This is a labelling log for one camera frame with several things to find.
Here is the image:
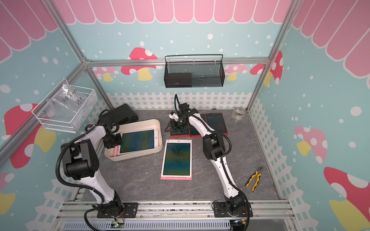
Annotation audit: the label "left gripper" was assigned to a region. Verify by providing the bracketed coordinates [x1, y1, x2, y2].
[102, 132, 122, 149]

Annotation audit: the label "red writing tablet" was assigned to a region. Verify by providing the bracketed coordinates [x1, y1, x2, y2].
[205, 113, 228, 135]
[189, 114, 207, 138]
[170, 128, 190, 138]

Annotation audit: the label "pink writing tablet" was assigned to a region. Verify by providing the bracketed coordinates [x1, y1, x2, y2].
[113, 129, 159, 157]
[161, 140, 192, 181]

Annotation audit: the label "cream plastic storage box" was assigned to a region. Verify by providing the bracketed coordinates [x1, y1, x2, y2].
[104, 119, 163, 162]

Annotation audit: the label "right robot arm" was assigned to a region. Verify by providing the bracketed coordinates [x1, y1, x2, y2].
[166, 103, 250, 216]

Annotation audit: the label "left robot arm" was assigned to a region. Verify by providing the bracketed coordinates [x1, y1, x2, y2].
[55, 123, 124, 217]

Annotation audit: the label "black box in basket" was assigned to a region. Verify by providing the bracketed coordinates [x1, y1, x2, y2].
[164, 73, 192, 88]

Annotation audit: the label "black case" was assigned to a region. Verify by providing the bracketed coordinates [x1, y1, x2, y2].
[98, 104, 138, 125]

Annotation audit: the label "clear plastic bag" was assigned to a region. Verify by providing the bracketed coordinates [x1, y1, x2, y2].
[43, 81, 87, 121]

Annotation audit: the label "clear tape roll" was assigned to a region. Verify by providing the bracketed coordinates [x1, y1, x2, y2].
[232, 107, 247, 120]

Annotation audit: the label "yellow black pliers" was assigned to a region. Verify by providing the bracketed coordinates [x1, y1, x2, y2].
[245, 167, 263, 192]

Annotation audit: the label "white wire wall basket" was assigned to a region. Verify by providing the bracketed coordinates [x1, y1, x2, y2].
[31, 79, 98, 133]

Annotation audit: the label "black mesh wall basket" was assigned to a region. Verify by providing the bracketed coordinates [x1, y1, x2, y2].
[164, 54, 225, 88]

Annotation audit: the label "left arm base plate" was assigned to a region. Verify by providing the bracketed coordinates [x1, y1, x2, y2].
[97, 202, 138, 218]

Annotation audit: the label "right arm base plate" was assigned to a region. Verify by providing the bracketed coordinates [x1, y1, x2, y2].
[211, 201, 253, 218]

